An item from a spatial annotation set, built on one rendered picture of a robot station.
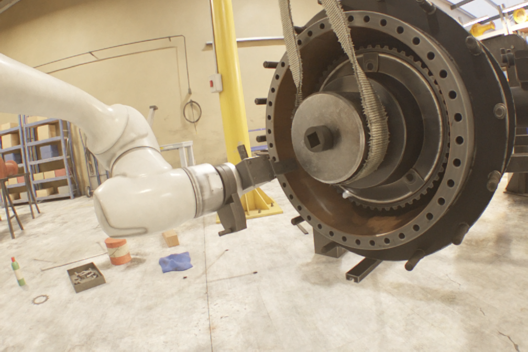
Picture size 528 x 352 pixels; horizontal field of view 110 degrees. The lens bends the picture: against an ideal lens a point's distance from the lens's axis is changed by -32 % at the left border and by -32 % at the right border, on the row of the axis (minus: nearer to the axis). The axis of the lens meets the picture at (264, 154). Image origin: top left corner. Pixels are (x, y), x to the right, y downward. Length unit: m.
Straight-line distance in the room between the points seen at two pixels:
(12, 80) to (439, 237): 0.62
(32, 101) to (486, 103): 0.58
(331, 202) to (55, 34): 7.80
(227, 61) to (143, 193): 2.70
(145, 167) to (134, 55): 6.48
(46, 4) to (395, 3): 8.49
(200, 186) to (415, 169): 0.37
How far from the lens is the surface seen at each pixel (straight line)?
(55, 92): 0.39
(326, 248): 0.58
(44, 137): 7.06
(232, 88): 2.97
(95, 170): 6.43
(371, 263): 0.57
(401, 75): 0.51
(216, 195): 0.46
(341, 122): 0.39
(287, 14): 0.50
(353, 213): 0.59
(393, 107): 0.44
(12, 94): 0.33
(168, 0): 7.29
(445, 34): 0.46
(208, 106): 6.40
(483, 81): 0.45
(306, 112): 0.43
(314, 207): 0.57
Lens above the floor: 0.87
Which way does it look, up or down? 5 degrees down
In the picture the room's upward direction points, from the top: 8 degrees counter-clockwise
